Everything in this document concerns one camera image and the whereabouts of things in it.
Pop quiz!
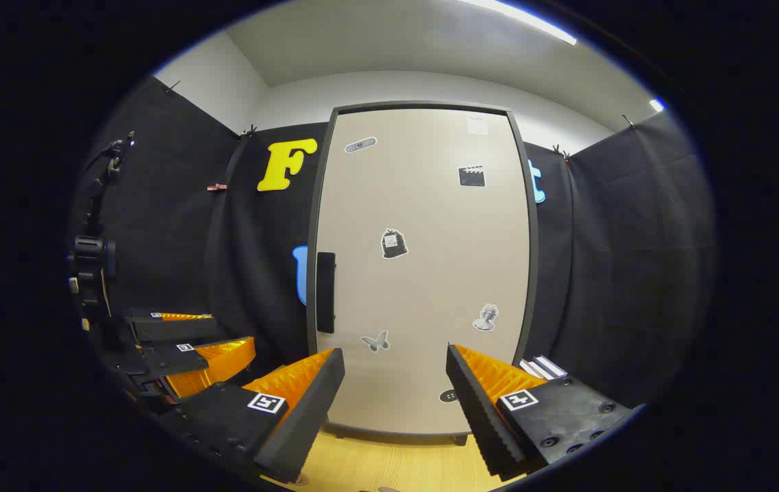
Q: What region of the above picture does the black cabinet door handle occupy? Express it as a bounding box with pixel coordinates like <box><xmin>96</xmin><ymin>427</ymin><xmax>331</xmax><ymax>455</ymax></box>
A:
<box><xmin>316</xmin><ymin>251</ymin><xmax>337</xmax><ymax>334</ymax></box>

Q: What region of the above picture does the long ceiling light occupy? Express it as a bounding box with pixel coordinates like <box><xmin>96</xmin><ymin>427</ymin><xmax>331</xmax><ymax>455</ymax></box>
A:
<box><xmin>458</xmin><ymin>0</ymin><xmax>578</xmax><ymax>46</ymax></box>

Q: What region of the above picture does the grey cabinet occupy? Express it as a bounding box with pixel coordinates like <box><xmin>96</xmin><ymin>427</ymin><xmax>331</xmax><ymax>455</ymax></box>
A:
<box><xmin>305</xmin><ymin>100</ymin><xmax>542</xmax><ymax>447</ymax></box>

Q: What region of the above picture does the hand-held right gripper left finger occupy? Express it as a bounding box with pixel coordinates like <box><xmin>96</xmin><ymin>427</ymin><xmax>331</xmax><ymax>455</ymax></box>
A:
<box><xmin>157</xmin><ymin>347</ymin><xmax>346</xmax><ymax>484</ymax></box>

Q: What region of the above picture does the black backdrop cloth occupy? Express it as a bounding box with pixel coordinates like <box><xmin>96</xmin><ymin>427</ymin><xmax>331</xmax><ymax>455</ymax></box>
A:
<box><xmin>68</xmin><ymin>75</ymin><xmax>715</xmax><ymax>411</ymax></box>

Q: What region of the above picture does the beige cabinet door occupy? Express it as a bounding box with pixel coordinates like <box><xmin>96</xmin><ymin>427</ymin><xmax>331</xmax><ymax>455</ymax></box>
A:
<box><xmin>309</xmin><ymin>106</ymin><xmax>538</xmax><ymax>437</ymax></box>

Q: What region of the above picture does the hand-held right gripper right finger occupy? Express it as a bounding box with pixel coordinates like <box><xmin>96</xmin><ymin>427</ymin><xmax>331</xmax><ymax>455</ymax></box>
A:
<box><xmin>446</xmin><ymin>344</ymin><xmax>636</xmax><ymax>479</ymax></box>

